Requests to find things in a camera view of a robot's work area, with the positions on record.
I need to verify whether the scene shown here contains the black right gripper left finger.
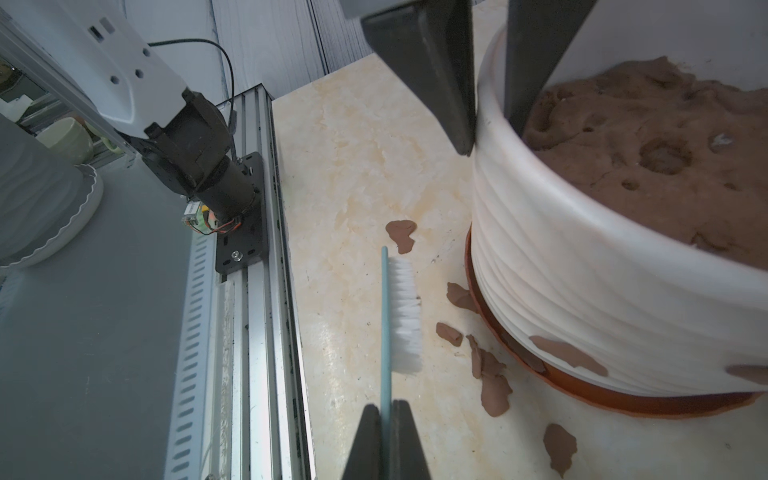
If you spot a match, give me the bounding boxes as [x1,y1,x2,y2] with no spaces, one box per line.
[341,404,382,480]

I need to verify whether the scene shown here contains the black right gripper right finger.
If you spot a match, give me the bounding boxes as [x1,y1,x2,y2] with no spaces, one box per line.
[388,400,431,480]

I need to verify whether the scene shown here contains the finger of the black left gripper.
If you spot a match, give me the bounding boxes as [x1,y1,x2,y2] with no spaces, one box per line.
[360,1,476,156]
[504,0,596,135]

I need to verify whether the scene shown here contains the teal scrub brush white bristles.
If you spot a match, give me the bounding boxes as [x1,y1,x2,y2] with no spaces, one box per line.
[380,246,423,479]

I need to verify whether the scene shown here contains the white ceramic pot with soil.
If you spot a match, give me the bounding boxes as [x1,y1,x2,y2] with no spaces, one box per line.
[470,1,767,397]

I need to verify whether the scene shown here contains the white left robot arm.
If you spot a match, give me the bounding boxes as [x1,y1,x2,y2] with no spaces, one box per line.
[1,1,593,221]

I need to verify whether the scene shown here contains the large brown mud flake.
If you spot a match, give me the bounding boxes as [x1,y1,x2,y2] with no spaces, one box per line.
[480,349,513,417]

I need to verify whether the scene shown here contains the small brown mud flake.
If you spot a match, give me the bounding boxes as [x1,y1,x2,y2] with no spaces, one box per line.
[435,322,464,347]

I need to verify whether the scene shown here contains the terracotta saucer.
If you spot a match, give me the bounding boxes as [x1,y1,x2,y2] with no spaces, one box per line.
[464,236,764,420]

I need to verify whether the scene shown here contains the pale green bowl off table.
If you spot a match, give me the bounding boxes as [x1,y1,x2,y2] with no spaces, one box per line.
[36,117,94,165]

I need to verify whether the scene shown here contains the grey scalloped plate off table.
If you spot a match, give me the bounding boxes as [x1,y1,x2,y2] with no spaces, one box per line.
[1,117,104,273]

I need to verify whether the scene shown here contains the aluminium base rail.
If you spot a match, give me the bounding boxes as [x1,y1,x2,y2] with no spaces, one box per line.
[163,82,316,480]

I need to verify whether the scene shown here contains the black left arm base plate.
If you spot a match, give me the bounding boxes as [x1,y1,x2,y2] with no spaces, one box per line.
[215,151,269,275]

